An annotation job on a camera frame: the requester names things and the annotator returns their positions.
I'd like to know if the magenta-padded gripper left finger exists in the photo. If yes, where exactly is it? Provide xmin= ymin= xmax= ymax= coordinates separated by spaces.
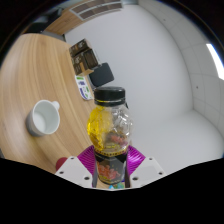
xmin=54 ymin=145 xmax=98 ymax=188

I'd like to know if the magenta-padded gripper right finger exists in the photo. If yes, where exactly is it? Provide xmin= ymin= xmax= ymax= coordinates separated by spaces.
xmin=125 ymin=145 xmax=167 ymax=188

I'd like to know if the clear drink bottle black cap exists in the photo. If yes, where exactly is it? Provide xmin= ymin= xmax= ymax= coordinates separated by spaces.
xmin=86 ymin=86 xmax=134 ymax=186

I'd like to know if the white and grey mug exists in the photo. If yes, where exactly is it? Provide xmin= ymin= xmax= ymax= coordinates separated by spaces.
xmin=25 ymin=99 xmax=62 ymax=137

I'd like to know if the green and white leaflet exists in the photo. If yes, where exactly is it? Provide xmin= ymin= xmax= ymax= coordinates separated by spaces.
xmin=74 ymin=75 xmax=94 ymax=101

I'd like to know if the black office chair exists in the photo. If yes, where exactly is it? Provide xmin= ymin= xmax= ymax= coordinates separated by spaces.
xmin=88 ymin=62 xmax=116 ymax=89

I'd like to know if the wide dark brown box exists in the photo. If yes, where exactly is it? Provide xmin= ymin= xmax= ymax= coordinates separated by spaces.
xmin=81 ymin=49 xmax=101 ymax=69

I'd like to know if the small dark brown box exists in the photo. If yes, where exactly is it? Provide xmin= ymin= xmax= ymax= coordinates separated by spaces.
xmin=68 ymin=38 xmax=90 ymax=57

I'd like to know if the long ceiling light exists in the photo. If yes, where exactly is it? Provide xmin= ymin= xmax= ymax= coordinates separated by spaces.
xmin=205 ymin=43 xmax=224 ymax=81

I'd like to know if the black leather sofa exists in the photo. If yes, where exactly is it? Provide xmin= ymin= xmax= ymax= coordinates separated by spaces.
xmin=22 ymin=13 xmax=56 ymax=34

